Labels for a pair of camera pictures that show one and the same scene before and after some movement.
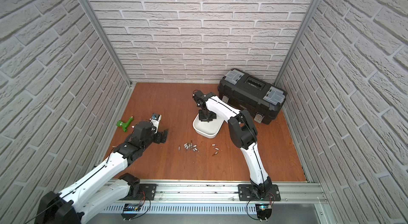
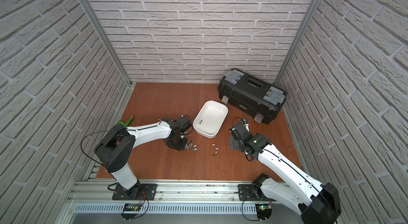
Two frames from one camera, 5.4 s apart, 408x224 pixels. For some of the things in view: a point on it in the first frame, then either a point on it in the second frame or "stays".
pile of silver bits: x=190 y=146 stays
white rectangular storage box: x=206 y=129 stays
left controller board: x=130 y=210 stays
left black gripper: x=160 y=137 to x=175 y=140
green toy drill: x=124 y=125 stays
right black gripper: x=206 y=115 to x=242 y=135
